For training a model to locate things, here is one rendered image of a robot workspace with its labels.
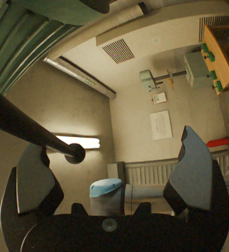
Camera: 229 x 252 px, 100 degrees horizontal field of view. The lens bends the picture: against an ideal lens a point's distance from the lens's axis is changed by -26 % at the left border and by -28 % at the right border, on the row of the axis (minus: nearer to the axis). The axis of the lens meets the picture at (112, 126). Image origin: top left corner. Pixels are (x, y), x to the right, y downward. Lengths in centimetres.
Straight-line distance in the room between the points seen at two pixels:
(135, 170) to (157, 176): 52
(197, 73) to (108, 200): 209
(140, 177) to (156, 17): 297
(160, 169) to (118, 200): 258
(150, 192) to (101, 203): 16
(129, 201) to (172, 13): 168
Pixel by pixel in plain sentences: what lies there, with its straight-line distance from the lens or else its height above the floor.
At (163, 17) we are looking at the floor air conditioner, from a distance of 162.
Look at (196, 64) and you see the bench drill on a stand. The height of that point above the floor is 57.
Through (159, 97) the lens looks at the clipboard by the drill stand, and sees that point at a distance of 310.
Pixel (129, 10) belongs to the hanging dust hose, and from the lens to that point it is 156.
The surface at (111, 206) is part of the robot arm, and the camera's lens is 45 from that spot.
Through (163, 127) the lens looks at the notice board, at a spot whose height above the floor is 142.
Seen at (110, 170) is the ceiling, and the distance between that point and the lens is 295.
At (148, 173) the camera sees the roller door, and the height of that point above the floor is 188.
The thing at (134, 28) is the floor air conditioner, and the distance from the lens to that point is 157.
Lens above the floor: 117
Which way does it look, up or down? 27 degrees up
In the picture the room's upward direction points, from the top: 101 degrees counter-clockwise
